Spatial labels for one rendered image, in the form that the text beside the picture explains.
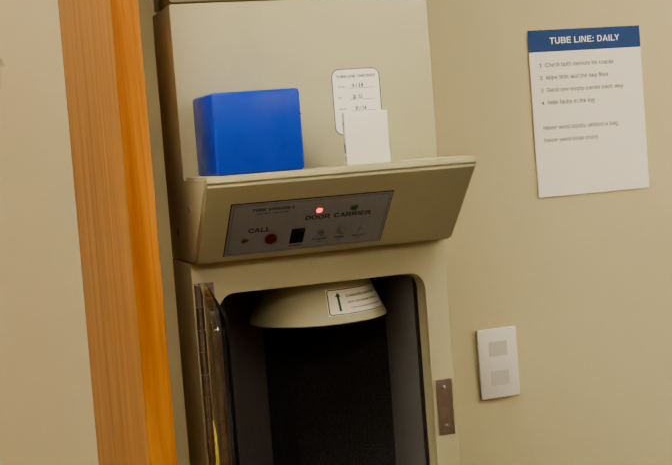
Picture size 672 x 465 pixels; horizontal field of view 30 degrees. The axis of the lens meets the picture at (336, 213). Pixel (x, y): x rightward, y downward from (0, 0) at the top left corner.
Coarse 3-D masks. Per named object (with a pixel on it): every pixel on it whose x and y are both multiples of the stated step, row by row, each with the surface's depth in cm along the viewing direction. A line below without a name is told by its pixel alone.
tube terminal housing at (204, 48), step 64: (320, 0) 150; (384, 0) 152; (192, 64) 145; (256, 64) 147; (320, 64) 150; (384, 64) 152; (192, 128) 145; (320, 128) 150; (320, 256) 150; (384, 256) 153; (192, 320) 147; (448, 320) 156; (192, 384) 151; (192, 448) 154; (448, 448) 156
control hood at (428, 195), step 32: (416, 160) 142; (448, 160) 143; (192, 192) 140; (224, 192) 136; (256, 192) 137; (288, 192) 138; (320, 192) 140; (352, 192) 141; (416, 192) 145; (448, 192) 146; (192, 224) 142; (224, 224) 139; (416, 224) 149; (448, 224) 151; (192, 256) 144; (256, 256) 145
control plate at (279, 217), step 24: (384, 192) 143; (240, 216) 139; (264, 216) 140; (288, 216) 141; (312, 216) 142; (336, 216) 144; (360, 216) 145; (384, 216) 146; (240, 240) 142; (264, 240) 143; (288, 240) 144; (312, 240) 146; (336, 240) 147; (360, 240) 148
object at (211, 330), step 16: (208, 304) 121; (208, 320) 121; (208, 336) 125; (208, 352) 129; (208, 368) 133; (208, 384) 137; (224, 384) 114; (208, 400) 141; (224, 400) 114; (224, 416) 115; (224, 432) 115; (224, 448) 115; (224, 464) 115
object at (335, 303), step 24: (288, 288) 155; (312, 288) 154; (336, 288) 154; (360, 288) 156; (264, 312) 156; (288, 312) 154; (312, 312) 153; (336, 312) 153; (360, 312) 154; (384, 312) 159
